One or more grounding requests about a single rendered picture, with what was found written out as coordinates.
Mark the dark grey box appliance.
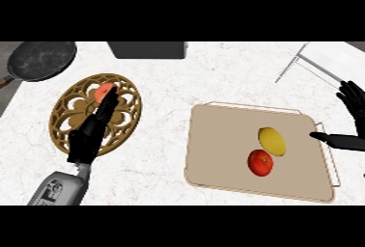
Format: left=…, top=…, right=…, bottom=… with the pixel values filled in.
left=107, top=41, right=188, bottom=60

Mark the orange peach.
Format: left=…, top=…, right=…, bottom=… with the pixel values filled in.
left=95, top=82, right=120, bottom=104

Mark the yellow lemon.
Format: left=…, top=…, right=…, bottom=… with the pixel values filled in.
left=257, top=126, right=288, bottom=157

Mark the white tiered wire shelf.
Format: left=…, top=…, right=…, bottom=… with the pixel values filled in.
left=274, top=41, right=365, bottom=90

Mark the round wooden ornate trivet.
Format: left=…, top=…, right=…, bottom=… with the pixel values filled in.
left=49, top=72, right=144, bottom=158

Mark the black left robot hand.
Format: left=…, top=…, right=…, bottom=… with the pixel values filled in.
left=65, top=86, right=121, bottom=166

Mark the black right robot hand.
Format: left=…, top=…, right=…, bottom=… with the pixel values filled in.
left=308, top=80, right=365, bottom=152

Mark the beige tray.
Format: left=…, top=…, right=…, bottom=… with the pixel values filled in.
left=182, top=101, right=343, bottom=205

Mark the red tomato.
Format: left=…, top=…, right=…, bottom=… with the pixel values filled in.
left=247, top=149, right=275, bottom=178

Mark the black frying pan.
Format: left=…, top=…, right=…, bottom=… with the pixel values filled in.
left=0, top=41, right=79, bottom=89

